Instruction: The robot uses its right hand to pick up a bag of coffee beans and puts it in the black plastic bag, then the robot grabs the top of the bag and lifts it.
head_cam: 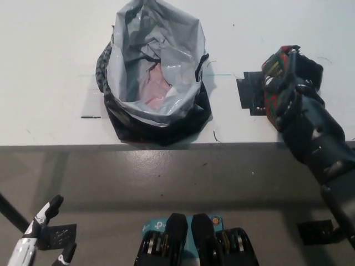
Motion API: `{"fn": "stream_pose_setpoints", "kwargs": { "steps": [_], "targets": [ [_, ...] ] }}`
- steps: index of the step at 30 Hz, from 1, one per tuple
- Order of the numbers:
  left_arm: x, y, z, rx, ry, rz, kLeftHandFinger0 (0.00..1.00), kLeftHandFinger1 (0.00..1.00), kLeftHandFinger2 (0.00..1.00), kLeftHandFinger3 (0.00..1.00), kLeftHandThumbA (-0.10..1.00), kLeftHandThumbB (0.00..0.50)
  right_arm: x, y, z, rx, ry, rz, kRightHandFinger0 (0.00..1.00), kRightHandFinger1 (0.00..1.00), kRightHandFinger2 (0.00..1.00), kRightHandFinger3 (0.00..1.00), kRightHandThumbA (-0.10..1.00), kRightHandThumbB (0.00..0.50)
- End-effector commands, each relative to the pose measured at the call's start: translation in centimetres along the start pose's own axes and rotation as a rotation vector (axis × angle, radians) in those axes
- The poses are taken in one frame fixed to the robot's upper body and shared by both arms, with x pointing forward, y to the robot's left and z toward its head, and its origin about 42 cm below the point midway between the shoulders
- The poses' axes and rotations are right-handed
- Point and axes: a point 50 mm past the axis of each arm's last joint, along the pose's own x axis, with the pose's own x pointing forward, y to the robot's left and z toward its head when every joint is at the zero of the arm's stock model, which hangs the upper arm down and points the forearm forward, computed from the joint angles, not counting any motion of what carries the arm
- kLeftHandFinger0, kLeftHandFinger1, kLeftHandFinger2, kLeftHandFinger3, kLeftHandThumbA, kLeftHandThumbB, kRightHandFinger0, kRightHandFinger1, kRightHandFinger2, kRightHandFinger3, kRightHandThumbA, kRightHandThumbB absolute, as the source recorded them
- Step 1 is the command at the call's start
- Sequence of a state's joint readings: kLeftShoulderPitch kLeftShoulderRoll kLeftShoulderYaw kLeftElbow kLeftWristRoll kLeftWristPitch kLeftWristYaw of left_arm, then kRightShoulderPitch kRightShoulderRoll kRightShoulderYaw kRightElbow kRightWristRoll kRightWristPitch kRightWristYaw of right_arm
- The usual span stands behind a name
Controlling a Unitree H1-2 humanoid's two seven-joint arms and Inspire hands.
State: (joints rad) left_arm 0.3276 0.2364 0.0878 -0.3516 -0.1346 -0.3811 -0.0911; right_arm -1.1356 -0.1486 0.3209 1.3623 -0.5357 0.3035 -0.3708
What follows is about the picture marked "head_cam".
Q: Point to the teal router box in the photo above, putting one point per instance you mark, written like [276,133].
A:
[155,225]

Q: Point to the thin black tape strip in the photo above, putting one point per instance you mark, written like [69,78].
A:
[91,117]

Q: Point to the clear tape sheet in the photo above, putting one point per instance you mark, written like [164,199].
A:
[93,105]

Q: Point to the black plastic bag grey inside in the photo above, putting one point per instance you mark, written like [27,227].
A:
[177,74]

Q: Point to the red green coffee bean bag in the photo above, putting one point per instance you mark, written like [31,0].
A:
[274,62]

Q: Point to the large black tape patch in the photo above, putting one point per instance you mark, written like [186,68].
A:
[248,94]

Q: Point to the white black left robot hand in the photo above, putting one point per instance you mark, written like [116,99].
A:
[22,249]

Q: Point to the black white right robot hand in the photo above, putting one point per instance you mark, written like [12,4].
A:
[306,72]

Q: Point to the pink crumpled plastic sheet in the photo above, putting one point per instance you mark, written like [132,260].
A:
[155,88]

